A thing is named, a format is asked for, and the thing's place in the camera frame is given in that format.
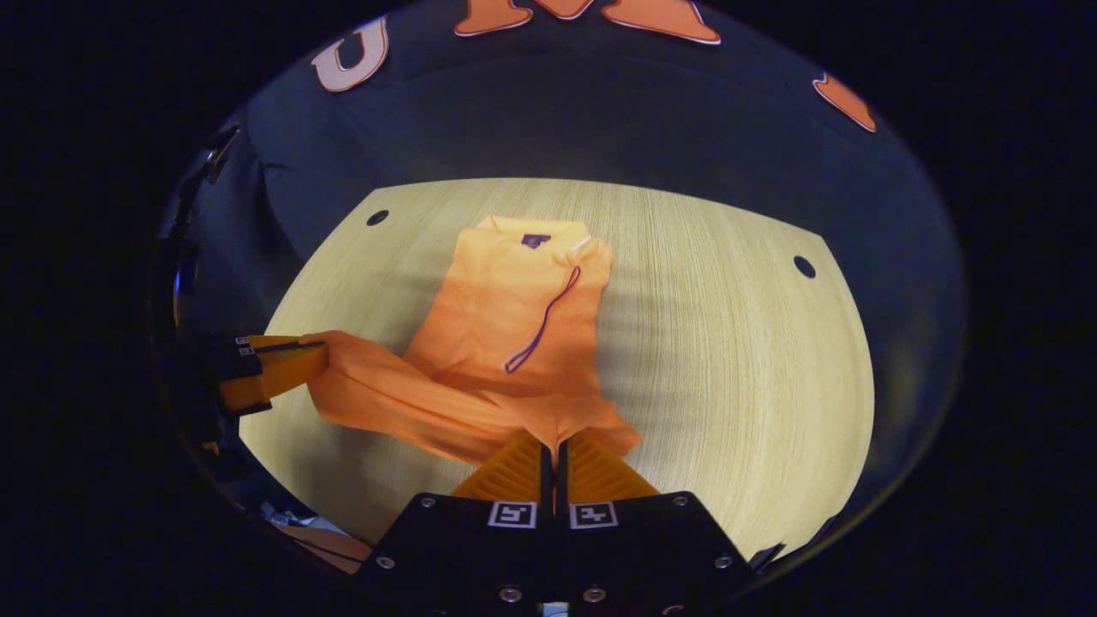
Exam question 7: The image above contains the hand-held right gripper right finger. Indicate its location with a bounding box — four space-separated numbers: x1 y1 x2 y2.
557 428 762 614

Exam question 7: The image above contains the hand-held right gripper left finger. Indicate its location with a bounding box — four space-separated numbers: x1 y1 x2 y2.
356 430 556 614

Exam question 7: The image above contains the orange T-shirt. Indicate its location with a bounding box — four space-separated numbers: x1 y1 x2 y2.
302 214 644 469

